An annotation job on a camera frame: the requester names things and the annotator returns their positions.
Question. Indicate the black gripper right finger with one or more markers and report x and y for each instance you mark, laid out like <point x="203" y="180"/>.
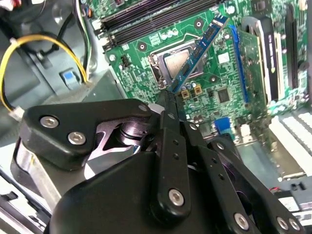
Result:
<point x="207" y="156"/>

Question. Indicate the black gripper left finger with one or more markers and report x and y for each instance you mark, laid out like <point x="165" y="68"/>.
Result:
<point x="61" y="122"/>

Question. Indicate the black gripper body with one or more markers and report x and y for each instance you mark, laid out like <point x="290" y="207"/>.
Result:
<point x="109" y="200"/>

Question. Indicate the blue RAM stick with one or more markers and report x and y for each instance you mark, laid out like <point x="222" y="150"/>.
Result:
<point x="201" y="48"/>

